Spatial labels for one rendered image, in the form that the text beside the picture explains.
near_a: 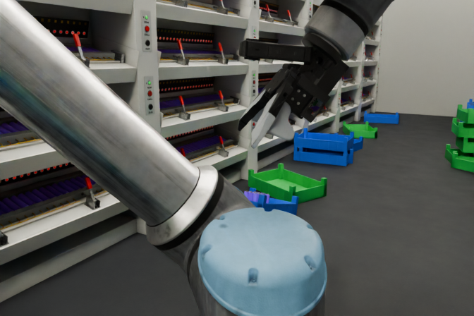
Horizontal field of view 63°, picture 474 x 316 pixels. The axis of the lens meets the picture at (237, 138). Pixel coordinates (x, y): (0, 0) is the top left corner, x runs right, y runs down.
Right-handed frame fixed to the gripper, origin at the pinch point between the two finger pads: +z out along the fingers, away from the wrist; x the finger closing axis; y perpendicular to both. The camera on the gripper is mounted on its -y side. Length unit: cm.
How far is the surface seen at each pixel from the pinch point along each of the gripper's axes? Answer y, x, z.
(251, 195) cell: 33, 71, 20
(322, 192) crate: 64, 89, 5
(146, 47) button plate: -26, 64, -1
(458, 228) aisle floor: 94, 53, -15
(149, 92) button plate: -18, 64, 10
